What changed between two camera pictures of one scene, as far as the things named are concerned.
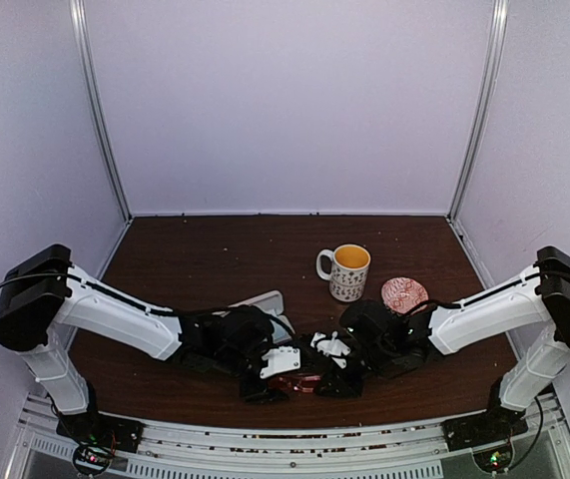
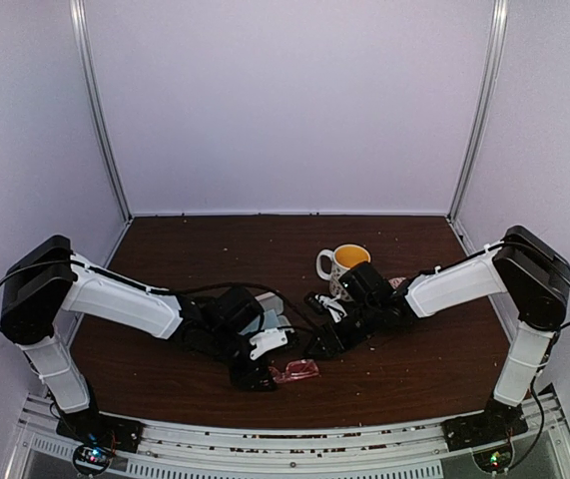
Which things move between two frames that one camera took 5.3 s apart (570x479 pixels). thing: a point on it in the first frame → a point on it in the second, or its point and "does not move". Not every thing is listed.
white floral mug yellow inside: (348, 277) does not move
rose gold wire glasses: (302, 382) → (295, 369)
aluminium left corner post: (82, 30) does not move
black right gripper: (343, 386) → (329, 352)
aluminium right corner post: (499, 32) does not move
